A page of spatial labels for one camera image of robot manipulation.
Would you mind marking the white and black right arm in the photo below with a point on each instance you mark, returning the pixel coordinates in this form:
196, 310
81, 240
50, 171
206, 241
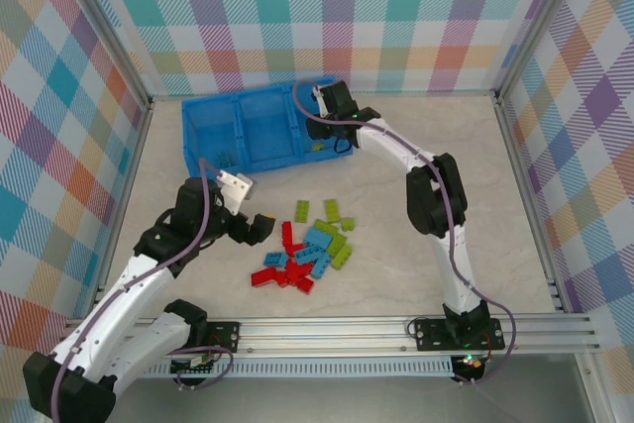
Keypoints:
455, 269

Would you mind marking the thin aluminium cross rail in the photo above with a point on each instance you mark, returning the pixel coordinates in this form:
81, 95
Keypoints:
421, 94

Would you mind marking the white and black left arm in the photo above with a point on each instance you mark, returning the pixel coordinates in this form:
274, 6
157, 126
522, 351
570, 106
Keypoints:
124, 294

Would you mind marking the blue three-compartment bin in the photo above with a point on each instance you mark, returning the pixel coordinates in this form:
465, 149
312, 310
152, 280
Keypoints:
262, 121

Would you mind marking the aluminium side rail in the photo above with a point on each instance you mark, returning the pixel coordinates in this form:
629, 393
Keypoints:
532, 205
126, 195

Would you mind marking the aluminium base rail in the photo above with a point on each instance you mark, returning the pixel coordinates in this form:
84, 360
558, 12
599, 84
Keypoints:
322, 334

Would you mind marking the aluminium frame post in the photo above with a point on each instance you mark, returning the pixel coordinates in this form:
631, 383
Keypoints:
542, 22
106, 27

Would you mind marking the short aluminium frame leg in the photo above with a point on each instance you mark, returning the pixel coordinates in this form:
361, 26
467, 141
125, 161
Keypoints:
592, 388

